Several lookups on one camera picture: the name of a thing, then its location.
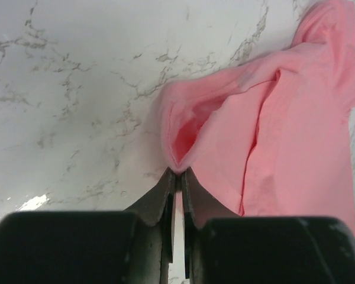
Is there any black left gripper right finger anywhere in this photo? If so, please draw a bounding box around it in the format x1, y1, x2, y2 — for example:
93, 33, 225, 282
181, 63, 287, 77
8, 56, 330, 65
180, 169, 243, 283

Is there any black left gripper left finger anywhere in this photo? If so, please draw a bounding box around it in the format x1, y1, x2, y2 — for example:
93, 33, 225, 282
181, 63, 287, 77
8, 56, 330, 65
125, 169, 176, 283

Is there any pink t-shirt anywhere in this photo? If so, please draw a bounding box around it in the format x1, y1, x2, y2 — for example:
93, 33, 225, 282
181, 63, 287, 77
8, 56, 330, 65
160, 1, 355, 234

